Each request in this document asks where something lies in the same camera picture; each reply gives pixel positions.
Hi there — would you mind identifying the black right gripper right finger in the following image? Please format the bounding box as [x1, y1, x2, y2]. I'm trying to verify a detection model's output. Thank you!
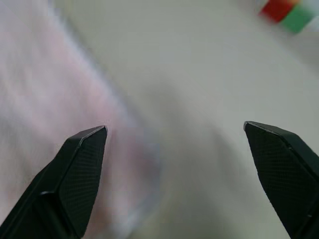
[243, 120, 319, 239]

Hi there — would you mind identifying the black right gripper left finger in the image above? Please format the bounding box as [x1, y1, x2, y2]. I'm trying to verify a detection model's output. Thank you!
[0, 125, 108, 239]

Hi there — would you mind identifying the pale pink towel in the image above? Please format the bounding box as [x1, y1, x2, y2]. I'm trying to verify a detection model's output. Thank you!
[0, 0, 160, 239]

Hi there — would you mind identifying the red green white box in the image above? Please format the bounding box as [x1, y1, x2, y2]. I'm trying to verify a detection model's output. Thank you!
[258, 0, 317, 34]

